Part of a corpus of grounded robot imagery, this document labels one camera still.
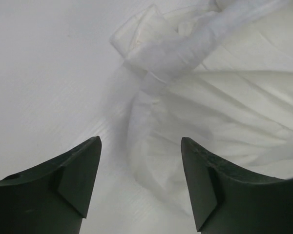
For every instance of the white ruffled skirt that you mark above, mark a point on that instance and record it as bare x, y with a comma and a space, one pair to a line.
221, 73

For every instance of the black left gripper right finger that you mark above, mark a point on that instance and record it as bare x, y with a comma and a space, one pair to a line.
228, 199

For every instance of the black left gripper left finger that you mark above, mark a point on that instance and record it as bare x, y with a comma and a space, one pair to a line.
52, 197

